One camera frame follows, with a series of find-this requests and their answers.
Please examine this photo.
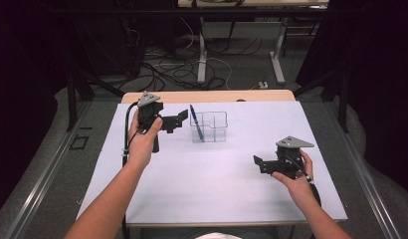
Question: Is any person's white clothing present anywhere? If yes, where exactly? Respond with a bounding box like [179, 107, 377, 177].
[194, 232, 244, 239]

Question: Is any blue pen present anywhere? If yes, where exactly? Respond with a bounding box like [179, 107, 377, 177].
[189, 104, 206, 142]

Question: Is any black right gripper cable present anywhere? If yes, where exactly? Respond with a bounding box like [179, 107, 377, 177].
[284, 153, 323, 208]

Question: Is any clear plastic organizer box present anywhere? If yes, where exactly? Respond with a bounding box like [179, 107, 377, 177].
[189, 111, 229, 143]

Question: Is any light desk top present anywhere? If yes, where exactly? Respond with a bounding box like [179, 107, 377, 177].
[176, 0, 329, 8]

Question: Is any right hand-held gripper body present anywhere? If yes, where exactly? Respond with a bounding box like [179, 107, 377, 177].
[260, 134, 315, 180]

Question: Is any person's right hand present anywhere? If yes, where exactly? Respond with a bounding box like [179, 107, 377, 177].
[271, 148, 317, 205]

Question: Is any white desk leg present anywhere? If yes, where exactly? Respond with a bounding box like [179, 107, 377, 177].
[196, 16, 208, 85]
[269, 16, 287, 86]

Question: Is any black metal stand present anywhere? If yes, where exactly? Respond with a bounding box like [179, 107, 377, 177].
[293, 66, 349, 133]
[66, 66, 126, 132]

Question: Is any tangle of black floor cables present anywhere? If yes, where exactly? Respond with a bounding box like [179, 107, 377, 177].
[118, 36, 263, 93]

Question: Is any black horizontal bar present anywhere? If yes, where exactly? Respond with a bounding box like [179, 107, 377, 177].
[49, 7, 329, 15]

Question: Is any wooden table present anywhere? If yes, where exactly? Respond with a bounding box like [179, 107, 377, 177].
[120, 89, 297, 105]

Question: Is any white table mat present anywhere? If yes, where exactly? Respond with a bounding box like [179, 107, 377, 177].
[76, 101, 348, 229]

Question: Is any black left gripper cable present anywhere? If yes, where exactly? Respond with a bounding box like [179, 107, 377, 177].
[121, 101, 141, 239]

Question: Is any aluminium floor rail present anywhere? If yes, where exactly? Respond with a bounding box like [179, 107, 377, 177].
[2, 99, 94, 239]
[324, 99, 404, 239]

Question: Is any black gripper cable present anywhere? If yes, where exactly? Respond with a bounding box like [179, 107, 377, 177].
[121, 101, 141, 239]
[284, 153, 323, 208]

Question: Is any person's left hand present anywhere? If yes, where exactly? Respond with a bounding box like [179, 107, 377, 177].
[126, 111, 164, 167]

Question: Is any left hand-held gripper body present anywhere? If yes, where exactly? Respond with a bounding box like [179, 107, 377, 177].
[136, 91, 185, 153]

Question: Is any white floor cable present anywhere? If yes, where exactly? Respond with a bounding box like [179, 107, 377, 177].
[205, 57, 234, 91]

